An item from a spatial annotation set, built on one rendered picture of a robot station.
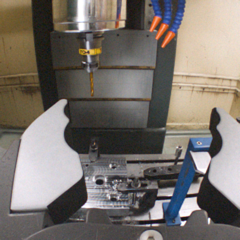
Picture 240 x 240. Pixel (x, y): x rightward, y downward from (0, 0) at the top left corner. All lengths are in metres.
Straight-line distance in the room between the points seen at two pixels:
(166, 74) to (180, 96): 0.51
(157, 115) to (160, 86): 0.17
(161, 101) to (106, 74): 0.33
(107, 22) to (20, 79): 1.20
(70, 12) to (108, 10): 0.07
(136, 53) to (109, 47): 0.12
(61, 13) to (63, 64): 0.57
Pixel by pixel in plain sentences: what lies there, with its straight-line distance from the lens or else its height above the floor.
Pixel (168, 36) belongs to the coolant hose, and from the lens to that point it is 0.40.
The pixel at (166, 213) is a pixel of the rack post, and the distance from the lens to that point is 0.71.
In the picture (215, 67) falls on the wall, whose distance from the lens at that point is 1.49.
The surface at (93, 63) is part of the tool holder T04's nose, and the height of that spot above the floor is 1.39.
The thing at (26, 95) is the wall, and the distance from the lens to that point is 1.56.
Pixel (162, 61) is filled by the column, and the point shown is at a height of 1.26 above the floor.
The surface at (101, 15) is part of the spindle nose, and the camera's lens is 0.37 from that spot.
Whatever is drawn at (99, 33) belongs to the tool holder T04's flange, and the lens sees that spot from 0.43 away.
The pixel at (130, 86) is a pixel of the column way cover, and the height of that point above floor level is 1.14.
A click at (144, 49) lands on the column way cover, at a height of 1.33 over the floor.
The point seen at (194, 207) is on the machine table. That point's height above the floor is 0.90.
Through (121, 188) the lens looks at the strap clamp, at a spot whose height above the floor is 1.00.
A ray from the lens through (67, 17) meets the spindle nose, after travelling 0.38.
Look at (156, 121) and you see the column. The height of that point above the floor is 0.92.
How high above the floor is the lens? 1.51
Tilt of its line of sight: 32 degrees down
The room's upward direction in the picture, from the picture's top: 1 degrees clockwise
